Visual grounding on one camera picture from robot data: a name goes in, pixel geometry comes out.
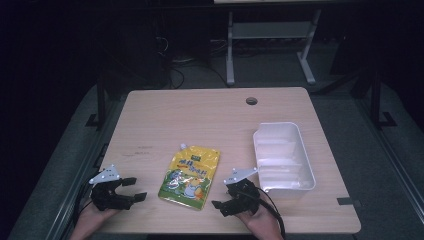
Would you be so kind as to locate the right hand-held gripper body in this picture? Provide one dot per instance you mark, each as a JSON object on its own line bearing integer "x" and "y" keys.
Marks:
{"x": 245, "y": 196}

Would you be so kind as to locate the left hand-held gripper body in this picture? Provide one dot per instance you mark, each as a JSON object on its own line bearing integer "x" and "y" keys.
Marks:
{"x": 106, "y": 195}

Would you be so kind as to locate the person's left hand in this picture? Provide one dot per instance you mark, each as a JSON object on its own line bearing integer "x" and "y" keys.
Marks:
{"x": 95, "y": 216}

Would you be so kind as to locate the person's right hand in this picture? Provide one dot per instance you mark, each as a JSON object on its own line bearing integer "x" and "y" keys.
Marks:
{"x": 261, "y": 223}

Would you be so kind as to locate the yellow spout pouch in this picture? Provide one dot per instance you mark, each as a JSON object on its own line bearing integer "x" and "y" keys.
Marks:
{"x": 190, "y": 176}

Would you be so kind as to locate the white plastic bin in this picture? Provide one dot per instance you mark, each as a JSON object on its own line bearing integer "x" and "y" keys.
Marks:
{"x": 283, "y": 160}

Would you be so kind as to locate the black metal stand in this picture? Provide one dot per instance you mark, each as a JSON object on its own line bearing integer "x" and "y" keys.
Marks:
{"x": 100, "y": 106}
{"x": 378, "y": 103}

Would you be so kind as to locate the black tape strip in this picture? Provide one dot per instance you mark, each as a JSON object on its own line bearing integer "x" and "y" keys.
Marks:
{"x": 345, "y": 201}

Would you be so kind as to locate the white metal desk frame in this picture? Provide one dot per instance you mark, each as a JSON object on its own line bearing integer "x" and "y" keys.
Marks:
{"x": 271, "y": 30}

